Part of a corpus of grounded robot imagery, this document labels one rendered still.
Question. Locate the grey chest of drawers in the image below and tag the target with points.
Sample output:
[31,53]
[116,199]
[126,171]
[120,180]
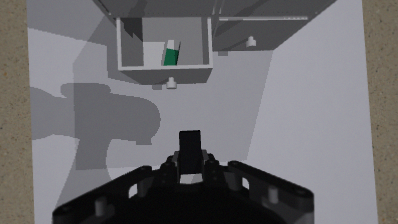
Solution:
[214,16]

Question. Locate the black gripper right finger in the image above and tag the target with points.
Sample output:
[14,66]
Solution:
[292,202]

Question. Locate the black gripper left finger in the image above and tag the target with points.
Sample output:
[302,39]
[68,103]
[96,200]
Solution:
[101,203]

